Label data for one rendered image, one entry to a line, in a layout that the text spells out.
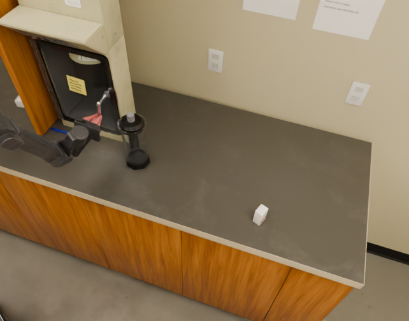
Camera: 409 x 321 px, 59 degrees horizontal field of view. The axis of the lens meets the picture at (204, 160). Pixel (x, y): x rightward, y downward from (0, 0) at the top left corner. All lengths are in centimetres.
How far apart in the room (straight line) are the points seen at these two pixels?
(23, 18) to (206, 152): 84
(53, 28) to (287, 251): 108
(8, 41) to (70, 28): 31
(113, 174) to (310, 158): 85
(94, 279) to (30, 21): 153
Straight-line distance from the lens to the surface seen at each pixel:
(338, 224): 148
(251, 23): 157
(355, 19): 151
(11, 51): 153
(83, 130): 131
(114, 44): 136
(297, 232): 141
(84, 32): 125
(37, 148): 117
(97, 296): 232
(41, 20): 135
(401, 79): 165
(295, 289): 162
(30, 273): 249
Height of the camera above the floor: 213
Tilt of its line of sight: 50 degrees down
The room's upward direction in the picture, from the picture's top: 3 degrees clockwise
